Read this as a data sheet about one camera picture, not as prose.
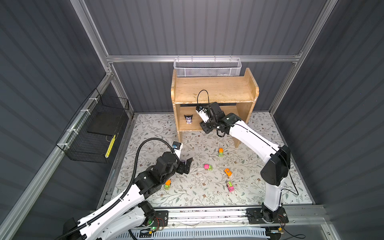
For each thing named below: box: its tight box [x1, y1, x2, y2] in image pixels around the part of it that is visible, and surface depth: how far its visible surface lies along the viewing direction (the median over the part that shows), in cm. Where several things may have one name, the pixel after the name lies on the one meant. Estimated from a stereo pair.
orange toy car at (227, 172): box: [224, 168, 233, 177], surface depth 90 cm
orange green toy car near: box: [164, 179, 172, 190], surface depth 84 cm
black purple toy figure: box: [184, 114, 193, 125], surface depth 85 cm
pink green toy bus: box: [227, 181, 235, 192], surface depth 83 cm
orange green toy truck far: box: [218, 147, 224, 157], surface depth 98 cm
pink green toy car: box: [204, 164, 213, 171], surface depth 91 cm
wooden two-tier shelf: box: [171, 68, 260, 143], surface depth 75 cm
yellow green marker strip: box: [105, 134, 117, 159], surface depth 69 cm
